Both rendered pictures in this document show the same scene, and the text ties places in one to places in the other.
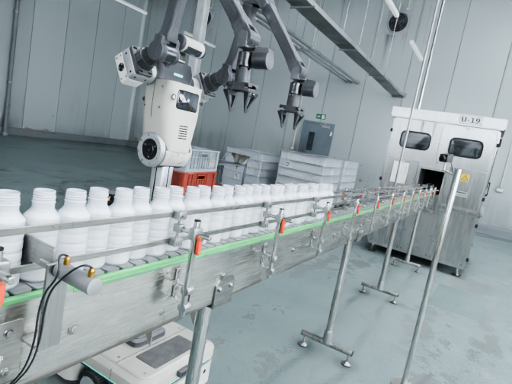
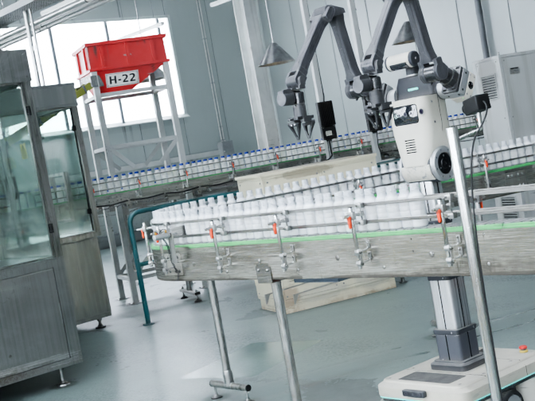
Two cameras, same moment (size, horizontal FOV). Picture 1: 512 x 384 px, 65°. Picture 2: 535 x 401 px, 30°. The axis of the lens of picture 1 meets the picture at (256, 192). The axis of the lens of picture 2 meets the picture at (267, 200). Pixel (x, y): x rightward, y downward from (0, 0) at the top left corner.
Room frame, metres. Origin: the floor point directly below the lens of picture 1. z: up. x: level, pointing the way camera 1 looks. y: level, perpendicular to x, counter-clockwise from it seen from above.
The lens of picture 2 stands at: (2.81, -4.02, 1.39)
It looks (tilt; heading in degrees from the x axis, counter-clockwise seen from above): 3 degrees down; 111
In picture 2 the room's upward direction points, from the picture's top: 10 degrees counter-clockwise
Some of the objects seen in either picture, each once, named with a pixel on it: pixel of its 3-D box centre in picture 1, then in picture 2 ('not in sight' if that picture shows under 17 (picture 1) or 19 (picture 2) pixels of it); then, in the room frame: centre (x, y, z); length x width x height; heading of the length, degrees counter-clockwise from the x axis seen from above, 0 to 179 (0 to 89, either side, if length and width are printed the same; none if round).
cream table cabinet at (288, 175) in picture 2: not in sight; (316, 231); (0.04, 4.23, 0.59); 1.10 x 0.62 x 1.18; 43
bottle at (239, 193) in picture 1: (236, 211); (275, 218); (1.26, 0.05, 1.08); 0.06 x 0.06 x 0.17
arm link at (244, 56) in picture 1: (247, 60); (296, 99); (1.44, 0.11, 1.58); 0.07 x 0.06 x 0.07; 61
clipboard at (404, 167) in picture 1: (399, 171); not in sight; (5.66, -1.93, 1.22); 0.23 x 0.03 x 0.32; 61
